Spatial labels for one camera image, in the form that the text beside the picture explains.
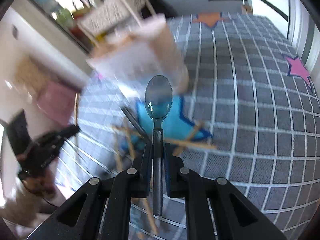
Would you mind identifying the grey checkered tablecloth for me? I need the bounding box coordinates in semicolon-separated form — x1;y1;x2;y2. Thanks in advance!
56;14;319;239

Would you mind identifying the dark translucent blue spoon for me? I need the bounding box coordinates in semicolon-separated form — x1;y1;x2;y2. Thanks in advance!
145;75;172;216

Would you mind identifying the beige perforated storage rack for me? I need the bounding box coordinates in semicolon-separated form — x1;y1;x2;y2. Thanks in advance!
78;0;156;45

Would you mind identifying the wooden chopstick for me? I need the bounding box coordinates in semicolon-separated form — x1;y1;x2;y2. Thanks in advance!
113;122;161;235

